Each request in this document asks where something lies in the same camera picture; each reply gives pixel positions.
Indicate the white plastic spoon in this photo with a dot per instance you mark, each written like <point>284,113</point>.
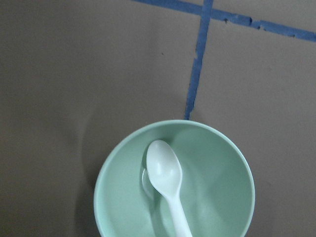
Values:
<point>166,175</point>

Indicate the mint green bowl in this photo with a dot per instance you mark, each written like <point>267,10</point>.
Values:
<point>217,193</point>

